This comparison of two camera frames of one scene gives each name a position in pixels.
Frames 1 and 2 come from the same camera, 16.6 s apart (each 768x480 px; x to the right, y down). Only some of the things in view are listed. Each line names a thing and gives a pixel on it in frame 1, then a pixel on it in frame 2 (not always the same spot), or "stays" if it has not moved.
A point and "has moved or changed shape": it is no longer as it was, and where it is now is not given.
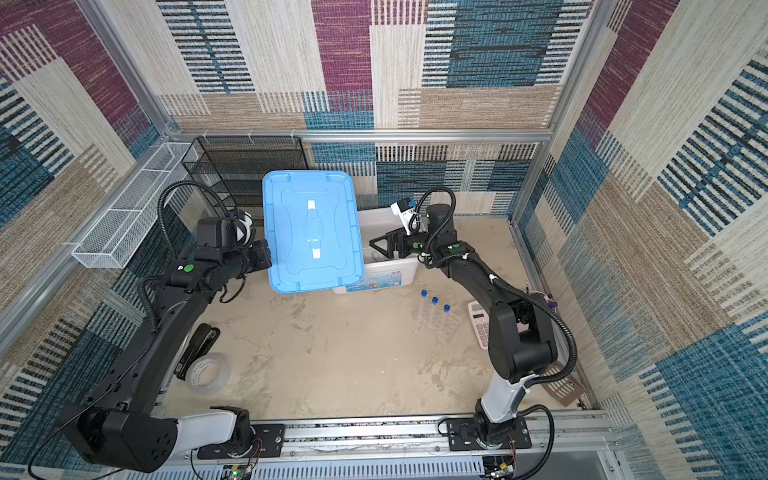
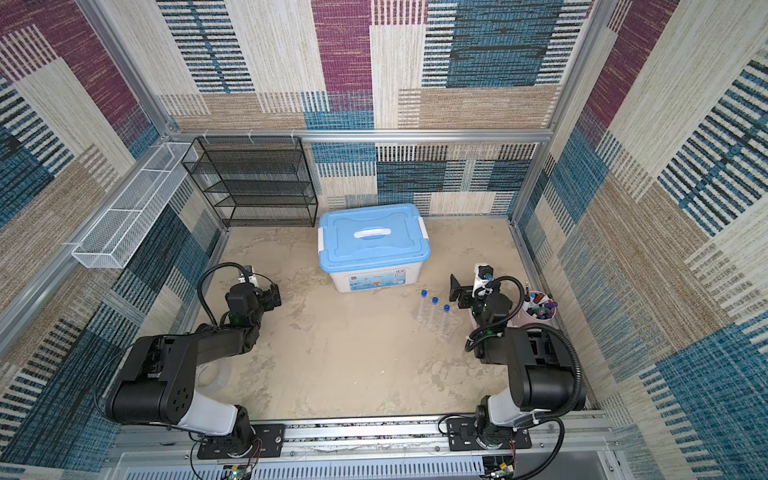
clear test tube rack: [442, 321] stays
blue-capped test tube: [435, 302] stays
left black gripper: [263, 252] → [265, 297]
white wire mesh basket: [111, 240] stays
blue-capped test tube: [423, 304] stays
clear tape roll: [208, 374] stays
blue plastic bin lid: [313, 234] has moved or changed shape
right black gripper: [400, 237] → [464, 291]
